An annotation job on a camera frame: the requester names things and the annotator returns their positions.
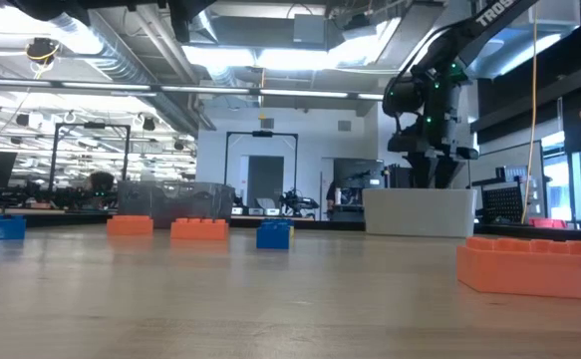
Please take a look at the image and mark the grey partition screen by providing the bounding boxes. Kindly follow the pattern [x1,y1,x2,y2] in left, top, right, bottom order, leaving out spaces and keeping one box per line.
[468,141,545,186]

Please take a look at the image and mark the long ceiling light bar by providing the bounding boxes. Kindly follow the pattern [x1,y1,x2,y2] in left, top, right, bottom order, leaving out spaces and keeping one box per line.
[0,77,386,102]

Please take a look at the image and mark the dark grey plastic bin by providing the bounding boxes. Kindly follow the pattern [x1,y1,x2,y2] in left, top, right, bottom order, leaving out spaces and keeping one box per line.
[117,179,236,229]

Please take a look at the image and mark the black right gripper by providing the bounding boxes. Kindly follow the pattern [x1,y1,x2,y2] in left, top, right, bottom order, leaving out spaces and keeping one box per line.
[387,130,480,189]

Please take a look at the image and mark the grey ceiling box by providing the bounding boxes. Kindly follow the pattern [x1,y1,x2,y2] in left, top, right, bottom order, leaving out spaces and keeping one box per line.
[292,13,329,45]

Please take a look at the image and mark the yellow hanging cable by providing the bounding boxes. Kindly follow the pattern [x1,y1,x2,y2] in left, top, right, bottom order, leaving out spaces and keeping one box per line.
[520,0,541,225]

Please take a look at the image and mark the white translucent plastic bin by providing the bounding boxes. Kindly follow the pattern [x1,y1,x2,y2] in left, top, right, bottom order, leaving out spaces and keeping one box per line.
[362,187,478,239]

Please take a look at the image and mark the silver ventilation duct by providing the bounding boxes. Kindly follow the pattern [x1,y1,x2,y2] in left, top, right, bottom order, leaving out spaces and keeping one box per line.
[50,12,201,136]

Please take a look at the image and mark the black gantry frame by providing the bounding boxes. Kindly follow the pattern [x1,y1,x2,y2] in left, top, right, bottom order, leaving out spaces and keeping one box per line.
[223,130,300,193]
[49,122,133,193]

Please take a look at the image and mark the black pegboard panel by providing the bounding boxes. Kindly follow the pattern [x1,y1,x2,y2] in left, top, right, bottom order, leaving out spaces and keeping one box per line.
[481,181,526,224]

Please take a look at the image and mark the red storage tray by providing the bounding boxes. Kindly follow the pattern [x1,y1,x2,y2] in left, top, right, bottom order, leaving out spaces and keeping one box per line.
[527,217,569,229]

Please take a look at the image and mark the black equipment rack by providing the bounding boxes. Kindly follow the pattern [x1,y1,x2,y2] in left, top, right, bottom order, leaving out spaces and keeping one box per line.
[387,164,411,189]

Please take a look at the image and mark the orange toy brick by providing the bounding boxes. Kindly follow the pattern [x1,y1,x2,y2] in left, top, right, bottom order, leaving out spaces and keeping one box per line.
[106,214,154,237]
[169,217,230,242]
[456,236,581,302]

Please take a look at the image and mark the yellow cable reel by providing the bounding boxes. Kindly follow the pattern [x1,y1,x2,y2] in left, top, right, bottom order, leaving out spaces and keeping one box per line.
[24,37,61,66]

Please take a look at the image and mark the black cabinet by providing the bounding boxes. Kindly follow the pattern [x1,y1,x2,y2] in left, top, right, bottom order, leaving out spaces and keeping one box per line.
[332,158,387,223]

